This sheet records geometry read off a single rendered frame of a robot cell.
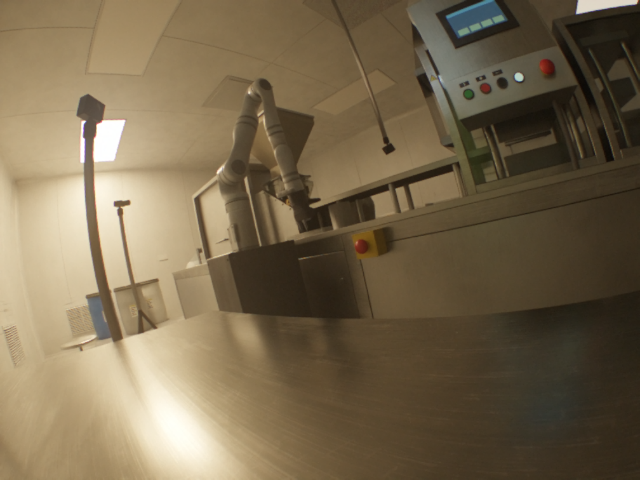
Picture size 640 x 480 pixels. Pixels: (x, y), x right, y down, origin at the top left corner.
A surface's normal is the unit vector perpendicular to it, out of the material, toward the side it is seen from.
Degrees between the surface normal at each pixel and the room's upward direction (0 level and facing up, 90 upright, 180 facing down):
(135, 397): 0
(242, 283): 90
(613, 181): 90
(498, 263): 90
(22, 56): 180
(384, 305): 90
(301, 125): 118
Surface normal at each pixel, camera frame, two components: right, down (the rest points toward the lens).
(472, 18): -0.65, 0.15
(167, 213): 0.72, -0.17
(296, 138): 0.75, 0.31
